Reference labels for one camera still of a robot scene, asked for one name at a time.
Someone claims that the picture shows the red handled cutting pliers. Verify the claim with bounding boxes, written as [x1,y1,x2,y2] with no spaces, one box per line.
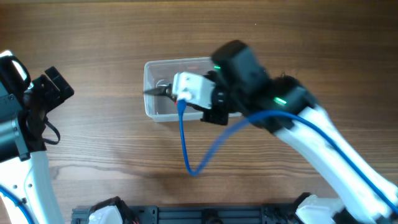
[143,83,177,103]

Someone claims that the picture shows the orange black needle-nose pliers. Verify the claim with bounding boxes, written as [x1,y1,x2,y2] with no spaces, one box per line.
[155,79,172,88]

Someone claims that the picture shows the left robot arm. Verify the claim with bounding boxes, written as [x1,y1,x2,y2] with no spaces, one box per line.
[1,50,74,223]

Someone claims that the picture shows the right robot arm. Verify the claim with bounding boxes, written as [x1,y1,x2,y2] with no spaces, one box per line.
[173,40,397,223]

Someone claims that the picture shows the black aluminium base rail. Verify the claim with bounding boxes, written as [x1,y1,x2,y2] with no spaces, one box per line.
[71,203,299,224]

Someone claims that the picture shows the left blue cable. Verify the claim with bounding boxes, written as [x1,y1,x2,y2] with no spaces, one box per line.
[0,185,37,224]

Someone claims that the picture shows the clear plastic container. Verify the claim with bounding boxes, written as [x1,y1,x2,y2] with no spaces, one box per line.
[144,57,214,123]

